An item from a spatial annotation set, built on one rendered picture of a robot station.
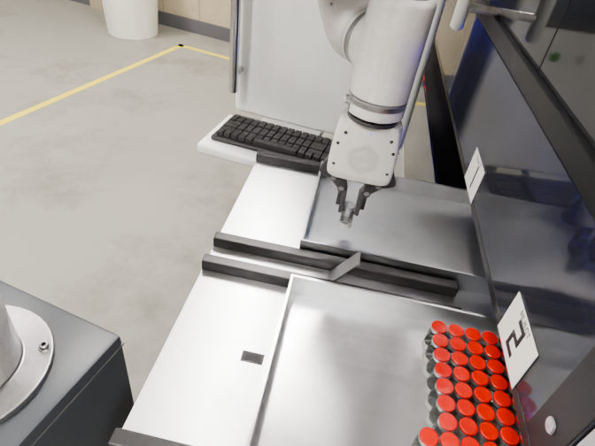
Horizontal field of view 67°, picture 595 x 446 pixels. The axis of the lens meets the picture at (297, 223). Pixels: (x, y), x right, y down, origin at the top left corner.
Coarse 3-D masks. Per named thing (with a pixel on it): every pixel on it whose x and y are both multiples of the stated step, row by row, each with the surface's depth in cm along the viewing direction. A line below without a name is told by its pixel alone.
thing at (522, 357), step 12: (516, 300) 50; (516, 312) 49; (504, 324) 52; (516, 324) 48; (528, 324) 46; (504, 336) 51; (516, 336) 48; (528, 336) 45; (504, 348) 50; (516, 348) 47; (528, 348) 45; (516, 360) 47; (528, 360) 44; (516, 372) 46
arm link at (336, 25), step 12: (324, 0) 59; (336, 0) 59; (348, 0) 60; (360, 0) 61; (324, 12) 61; (336, 12) 61; (348, 12) 61; (360, 12) 60; (324, 24) 63; (336, 24) 62; (348, 24) 61; (336, 36) 62; (336, 48) 64; (348, 60) 64
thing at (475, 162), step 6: (474, 156) 77; (474, 162) 76; (480, 162) 72; (468, 168) 78; (474, 168) 75; (480, 168) 72; (468, 174) 77; (474, 174) 74; (480, 174) 71; (468, 180) 77; (474, 180) 74; (480, 180) 71; (468, 186) 76; (474, 186) 73; (468, 192) 75; (474, 192) 72
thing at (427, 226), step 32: (320, 192) 90; (352, 192) 91; (384, 192) 93; (416, 192) 93; (448, 192) 92; (320, 224) 82; (352, 224) 83; (384, 224) 84; (416, 224) 85; (448, 224) 87; (384, 256) 72; (416, 256) 78; (448, 256) 79; (480, 256) 80; (480, 288) 72
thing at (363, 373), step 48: (288, 288) 64; (336, 288) 66; (288, 336) 62; (336, 336) 63; (384, 336) 64; (288, 384) 56; (336, 384) 57; (384, 384) 58; (288, 432) 51; (336, 432) 52; (384, 432) 53
